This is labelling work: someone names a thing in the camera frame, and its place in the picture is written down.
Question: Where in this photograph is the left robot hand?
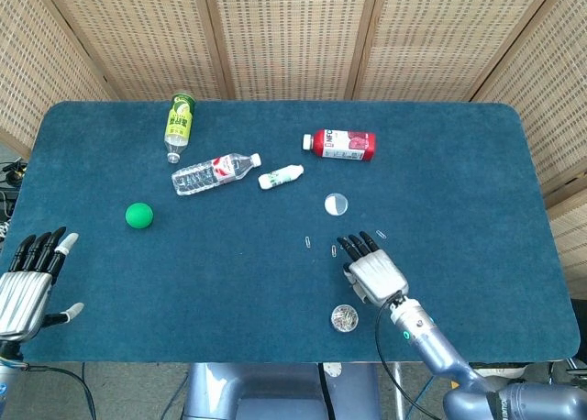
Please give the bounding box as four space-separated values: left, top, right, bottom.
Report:
0 226 86 343

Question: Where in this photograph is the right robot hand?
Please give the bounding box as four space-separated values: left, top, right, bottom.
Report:
336 230 410 307

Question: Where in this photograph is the round clear plastic lid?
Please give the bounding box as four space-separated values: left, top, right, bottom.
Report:
324 193 349 217

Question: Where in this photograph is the round clear paper clip container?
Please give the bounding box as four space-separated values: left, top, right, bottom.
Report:
330 304 360 333

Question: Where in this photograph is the metal table leg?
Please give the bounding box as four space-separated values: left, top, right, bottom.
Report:
393 362 407 420

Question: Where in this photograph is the red juice bottle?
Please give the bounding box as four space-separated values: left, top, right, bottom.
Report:
302 128 377 163

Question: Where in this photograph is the small white bottle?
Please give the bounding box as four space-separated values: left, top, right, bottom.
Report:
257 163 305 191

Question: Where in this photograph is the green ball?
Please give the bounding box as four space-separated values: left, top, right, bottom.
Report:
125 202 155 230

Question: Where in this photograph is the blue felt table cover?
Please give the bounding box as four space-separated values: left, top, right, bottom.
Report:
0 100 581 364

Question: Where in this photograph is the white sneaker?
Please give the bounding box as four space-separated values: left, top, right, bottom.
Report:
471 362 528 379

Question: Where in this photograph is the blue-grey robot torso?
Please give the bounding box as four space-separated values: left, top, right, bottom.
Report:
182 362 382 420

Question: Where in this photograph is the clear water bottle red label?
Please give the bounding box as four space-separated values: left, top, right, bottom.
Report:
171 152 263 197

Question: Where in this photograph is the yellow-green label drink bottle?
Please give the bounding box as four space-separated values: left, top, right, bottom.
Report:
163 89 197 164

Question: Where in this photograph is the bamboo folding screen panel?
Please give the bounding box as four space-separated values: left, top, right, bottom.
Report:
351 0 570 103
471 0 587 298
201 0 382 102
0 0 116 158
39 0 236 103

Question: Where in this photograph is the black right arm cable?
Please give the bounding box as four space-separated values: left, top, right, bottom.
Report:
373 294 442 420

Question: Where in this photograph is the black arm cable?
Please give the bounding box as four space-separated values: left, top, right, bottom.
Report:
20 364 98 420
373 294 442 420

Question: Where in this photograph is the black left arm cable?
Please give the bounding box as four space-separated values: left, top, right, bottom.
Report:
20 364 98 420

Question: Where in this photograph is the blue floor cable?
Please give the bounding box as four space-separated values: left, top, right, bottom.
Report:
411 369 444 410
80 362 94 420

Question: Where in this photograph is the black equipment with cables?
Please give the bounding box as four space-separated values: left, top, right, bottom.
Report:
0 160 29 238

